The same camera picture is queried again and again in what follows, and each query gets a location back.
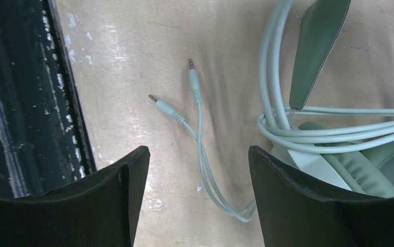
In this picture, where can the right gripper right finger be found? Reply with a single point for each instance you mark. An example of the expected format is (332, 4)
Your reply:
(296, 209)

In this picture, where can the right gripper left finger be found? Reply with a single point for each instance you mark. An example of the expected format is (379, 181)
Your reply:
(101, 209)

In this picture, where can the mint green headphones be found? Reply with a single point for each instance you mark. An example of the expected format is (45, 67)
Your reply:
(326, 77)

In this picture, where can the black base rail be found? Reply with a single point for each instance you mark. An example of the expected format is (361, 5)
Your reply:
(44, 142)

